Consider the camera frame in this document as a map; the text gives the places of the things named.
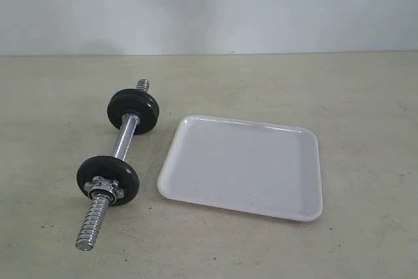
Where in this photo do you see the white rectangular plastic tray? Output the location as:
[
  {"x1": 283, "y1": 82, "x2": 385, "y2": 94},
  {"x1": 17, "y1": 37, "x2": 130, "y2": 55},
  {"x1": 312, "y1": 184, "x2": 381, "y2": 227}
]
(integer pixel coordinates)
[{"x1": 157, "y1": 114, "x2": 323, "y2": 222}]

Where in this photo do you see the chrome star collar nut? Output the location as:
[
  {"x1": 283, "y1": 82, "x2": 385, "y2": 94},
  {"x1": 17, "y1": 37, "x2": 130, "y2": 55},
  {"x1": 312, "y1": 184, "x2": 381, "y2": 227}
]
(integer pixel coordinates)
[{"x1": 84, "y1": 176, "x2": 125, "y2": 203}]

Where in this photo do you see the black weight plate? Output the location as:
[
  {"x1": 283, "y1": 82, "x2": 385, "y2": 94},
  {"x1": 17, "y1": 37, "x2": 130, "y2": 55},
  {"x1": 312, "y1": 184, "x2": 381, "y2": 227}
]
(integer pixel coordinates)
[
  {"x1": 107, "y1": 99, "x2": 159, "y2": 135},
  {"x1": 110, "y1": 88, "x2": 159, "y2": 107},
  {"x1": 76, "y1": 156, "x2": 140, "y2": 206}
]

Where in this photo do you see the chrome threaded dumbbell bar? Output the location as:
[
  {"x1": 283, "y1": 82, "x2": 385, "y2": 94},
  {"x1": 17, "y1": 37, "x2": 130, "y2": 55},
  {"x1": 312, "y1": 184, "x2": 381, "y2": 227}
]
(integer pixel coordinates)
[{"x1": 75, "y1": 78, "x2": 150, "y2": 251}]

